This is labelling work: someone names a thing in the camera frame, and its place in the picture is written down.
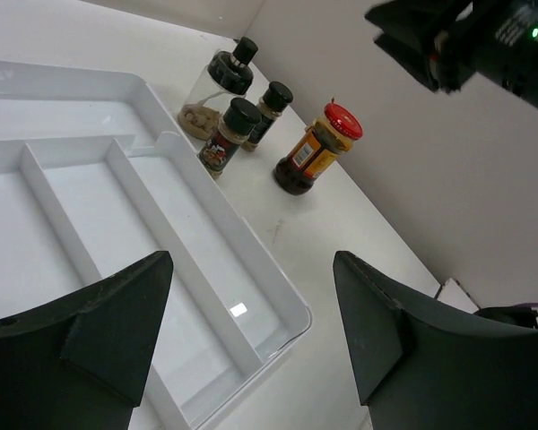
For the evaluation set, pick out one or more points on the black-cap pepper spice bottle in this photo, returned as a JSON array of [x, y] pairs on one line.
[[271, 105]]

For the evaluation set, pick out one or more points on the white divided organizer tray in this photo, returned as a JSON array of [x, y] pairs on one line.
[[95, 175]]

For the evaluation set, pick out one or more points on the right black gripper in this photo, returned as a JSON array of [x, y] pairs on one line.
[[497, 40]]

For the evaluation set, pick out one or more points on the black-top clear dispenser jar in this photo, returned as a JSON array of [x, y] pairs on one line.
[[227, 76]]

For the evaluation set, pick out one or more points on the red-lid sauce jar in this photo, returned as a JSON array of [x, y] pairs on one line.
[[327, 138]]

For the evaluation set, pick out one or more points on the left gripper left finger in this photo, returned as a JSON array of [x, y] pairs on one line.
[[82, 361]]

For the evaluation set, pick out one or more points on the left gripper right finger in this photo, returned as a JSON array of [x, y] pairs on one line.
[[421, 364]]

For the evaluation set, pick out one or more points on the black-cap red-label spice bottle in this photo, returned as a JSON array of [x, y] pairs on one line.
[[232, 130]]

